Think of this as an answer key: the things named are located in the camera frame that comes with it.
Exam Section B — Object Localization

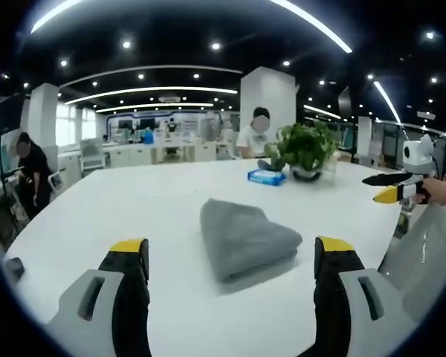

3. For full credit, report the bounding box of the grey towel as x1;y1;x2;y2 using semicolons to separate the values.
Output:
199;198;303;284

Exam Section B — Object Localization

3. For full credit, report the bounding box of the person's right hand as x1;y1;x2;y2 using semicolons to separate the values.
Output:
412;177;446;206

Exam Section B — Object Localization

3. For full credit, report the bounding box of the clear glass cup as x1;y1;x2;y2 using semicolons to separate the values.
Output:
321;150;338;186

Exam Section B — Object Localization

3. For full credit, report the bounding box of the grey mesh chair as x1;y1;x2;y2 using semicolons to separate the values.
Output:
378;202;446;324

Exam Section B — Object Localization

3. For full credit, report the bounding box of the green potted plant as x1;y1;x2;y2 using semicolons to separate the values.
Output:
264;121;341;184

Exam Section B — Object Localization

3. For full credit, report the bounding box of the small black object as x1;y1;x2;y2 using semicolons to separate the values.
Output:
4;257;25;283

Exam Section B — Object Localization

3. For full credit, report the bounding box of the blue wet wipes packet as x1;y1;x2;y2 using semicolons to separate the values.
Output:
247;169;288;187

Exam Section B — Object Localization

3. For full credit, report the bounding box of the white office chair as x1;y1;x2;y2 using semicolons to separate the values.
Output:
79;138;107;179

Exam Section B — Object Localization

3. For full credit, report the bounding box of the black wall monitor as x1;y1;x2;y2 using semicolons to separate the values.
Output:
0;92;26;138

